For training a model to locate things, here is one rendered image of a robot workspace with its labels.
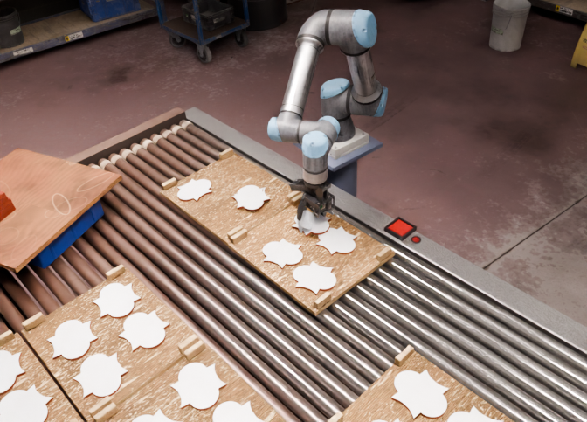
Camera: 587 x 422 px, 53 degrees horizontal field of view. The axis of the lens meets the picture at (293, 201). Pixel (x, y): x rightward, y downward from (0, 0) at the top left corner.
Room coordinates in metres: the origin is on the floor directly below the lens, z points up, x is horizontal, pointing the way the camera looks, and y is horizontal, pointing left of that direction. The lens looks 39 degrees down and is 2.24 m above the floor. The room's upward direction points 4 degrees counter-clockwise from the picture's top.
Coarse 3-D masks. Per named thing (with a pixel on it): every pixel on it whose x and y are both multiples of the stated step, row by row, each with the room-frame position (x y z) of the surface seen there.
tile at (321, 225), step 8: (296, 216) 1.52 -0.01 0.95; (312, 216) 1.51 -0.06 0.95; (320, 216) 1.51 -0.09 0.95; (296, 224) 1.48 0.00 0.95; (312, 224) 1.47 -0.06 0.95; (320, 224) 1.47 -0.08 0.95; (328, 224) 1.46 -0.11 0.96; (304, 232) 1.43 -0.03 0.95; (312, 232) 1.43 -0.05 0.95; (320, 232) 1.42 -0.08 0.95
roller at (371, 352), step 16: (112, 160) 2.00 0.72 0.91; (144, 176) 1.86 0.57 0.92; (176, 208) 1.66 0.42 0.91; (192, 224) 1.58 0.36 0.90; (256, 272) 1.32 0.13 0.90; (320, 320) 1.10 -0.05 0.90; (336, 320) 1.09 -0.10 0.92; (352, 336) 1.03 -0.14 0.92; (368, 352) 0.97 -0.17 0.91; (384, 368) 0.92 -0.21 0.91
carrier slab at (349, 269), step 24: (288, 216) 1.54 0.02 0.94; (336, 216) 1.52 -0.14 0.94; (264, 240) 1.42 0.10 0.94; (288, 240) 1.42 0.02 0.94; (312, 240) 1.41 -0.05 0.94; (360, 240) 1.39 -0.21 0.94; (264, 264) 1.32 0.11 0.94; (336, 264) 1.29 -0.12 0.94; (360, 264) 1.29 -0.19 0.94; (288, 288) 1.21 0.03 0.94; (336, 288) 1.19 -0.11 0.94; (312, 312) 1.11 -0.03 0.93
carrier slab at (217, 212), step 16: (224, 160) 1.91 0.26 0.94; (240, 160) 1.90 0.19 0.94; (192, 176) 1.81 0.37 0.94; (208, 176) 1.80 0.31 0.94; (224, 176) 1.80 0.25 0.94; (240, 176) 1.79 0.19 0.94; (256, 176) 1.78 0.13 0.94; (272, 176) 1.77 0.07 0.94; (160, 192) 1.73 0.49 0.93; (176, 192) 1.72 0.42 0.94; (224, 192) 1.70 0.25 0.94; (272, 192) 1.68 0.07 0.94; (288, 192) 1.67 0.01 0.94; (192, 208) 1.62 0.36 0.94; (208, 208) 1.61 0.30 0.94; (224, 208) 1.61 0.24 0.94; (272, 208) 1.59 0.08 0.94; (208, 224) 1.53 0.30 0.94; (224, 224) 1.52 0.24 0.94; (240, 224) 1.52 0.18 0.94; (256, 224) 1.51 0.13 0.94; (224, 240) 1.44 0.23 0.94
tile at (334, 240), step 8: (328, 232) 1.43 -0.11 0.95; (336, 232) 1.43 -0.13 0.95; (344, 232) 1.42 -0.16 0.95; (320, 240) 1.40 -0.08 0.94; (328, 240) 1.39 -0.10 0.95; (336, 240) 1.39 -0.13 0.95; (344, 240) 1.39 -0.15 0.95; (352, 240) 1.38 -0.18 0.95; (328, 248) 1.35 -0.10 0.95; (336, 248) 1.35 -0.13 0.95; (344, 248) 1.35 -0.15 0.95; (352, 248) 1.35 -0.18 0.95
